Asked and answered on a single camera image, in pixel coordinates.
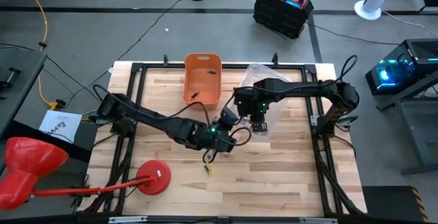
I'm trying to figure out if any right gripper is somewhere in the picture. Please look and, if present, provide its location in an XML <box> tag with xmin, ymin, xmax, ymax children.
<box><xmin>233</xmin><ymin>86</ymin><xmax>272</xmax><ymax>135</ymax></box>

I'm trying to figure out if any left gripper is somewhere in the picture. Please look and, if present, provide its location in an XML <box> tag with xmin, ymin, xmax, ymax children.
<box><xmin>200</xmin><ymin>107</ymin><xmax>240</xmax><ymax>153</ymax></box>

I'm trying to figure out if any clear plastic bin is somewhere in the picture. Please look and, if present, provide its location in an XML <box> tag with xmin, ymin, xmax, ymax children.
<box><xmin>239</xmin><ymin>62</ymin><xmax>292</xmax><ymax>139</ymax></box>

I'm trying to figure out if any orange plastic bin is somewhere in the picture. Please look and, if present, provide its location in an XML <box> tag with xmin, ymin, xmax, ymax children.
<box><xmin>181</xmin><ymin>53</ymin><xmax>223</xmax><ymax>111</ymax></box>

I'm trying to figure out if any grey metal desk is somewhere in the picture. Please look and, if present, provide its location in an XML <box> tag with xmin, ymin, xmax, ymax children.
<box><xmin>376</xmin><ymin>75</ymin><xmax>438</xmax><ymax>177</ymax></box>

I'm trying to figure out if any black box with hazard stripe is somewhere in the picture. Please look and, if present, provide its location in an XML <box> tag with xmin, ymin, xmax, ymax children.
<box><xmin>362</xmin><ymin>185</ymin><xmax>430</xmax><ymax>223</ymax></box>

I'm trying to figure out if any white printed paper sheet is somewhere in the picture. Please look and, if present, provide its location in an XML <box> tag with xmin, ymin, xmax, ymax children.
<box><xmin>38</xmin><ymin>110</ymin><xmax>83</xmax><ymax>145</ymax></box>

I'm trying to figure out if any black computer with coloured lights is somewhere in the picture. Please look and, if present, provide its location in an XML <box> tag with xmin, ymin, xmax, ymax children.
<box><xmin>365</xmin><ymin>38</ymin><xmax>438</xmax><ymax>97</ymax></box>

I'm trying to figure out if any black side table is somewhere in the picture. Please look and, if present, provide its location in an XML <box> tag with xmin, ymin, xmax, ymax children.
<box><xmin>0</xmin><ymin>47</ymin><xmax>49</xmax><ymax>139</ymax></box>

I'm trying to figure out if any red desk lamp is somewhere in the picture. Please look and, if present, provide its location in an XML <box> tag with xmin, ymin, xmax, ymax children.
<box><xmin>0</xmin><ymin>136</ymin><xmax>172</xmax><ymax>210</ymax></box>

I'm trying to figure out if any black bar clamp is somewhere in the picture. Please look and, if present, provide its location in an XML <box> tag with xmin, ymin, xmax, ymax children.
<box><xmin>0</xmin><ymin>66</ymin><xmax>23</xmax><ymax>100</ymax></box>

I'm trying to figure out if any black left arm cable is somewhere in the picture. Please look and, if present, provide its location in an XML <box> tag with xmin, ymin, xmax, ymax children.
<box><xmin>92</xmin><ymin>84</ymin><xmax>253</xmax><ymax>165</ymax></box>

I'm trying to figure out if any black aluminium table frame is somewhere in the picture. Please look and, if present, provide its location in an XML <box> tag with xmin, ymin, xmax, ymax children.
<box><xmin>81</xmin><ymin>54</ymin><xmax>365</xmax><ymax>218</ymax></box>

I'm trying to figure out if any silver metal bracket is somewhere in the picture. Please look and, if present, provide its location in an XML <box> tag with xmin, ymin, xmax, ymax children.
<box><xmin>108</xmin><ymin>216</ymin><xmax>149</xmax><ymax>224</ymax></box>
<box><xmin>299</xmin><ymin>217</ymin><xmax>338</xmax><ymax>224</ymax></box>

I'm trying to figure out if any black floor cable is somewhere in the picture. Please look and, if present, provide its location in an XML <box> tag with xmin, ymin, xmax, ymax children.
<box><xmin>306</xmin><ymin>21</ymin><xmax>402</xmax><ymax>47</ymax></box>
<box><xmin>63</xmin><ymin>0</ymin><xmax>190</xmax><ymax>110</ymax></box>

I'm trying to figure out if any white floor cable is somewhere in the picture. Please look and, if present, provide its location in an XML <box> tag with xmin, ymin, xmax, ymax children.
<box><xmin>381</xmin><ymin>10</ymin><xmax>438</xmax><ymax>38</ymax></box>

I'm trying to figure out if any yellow extension cable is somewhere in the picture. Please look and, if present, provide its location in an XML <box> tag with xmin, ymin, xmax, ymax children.
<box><xmin>18</xmin><ymin>0</ymin><xmax>68</xmax><ymax>111</ymax></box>

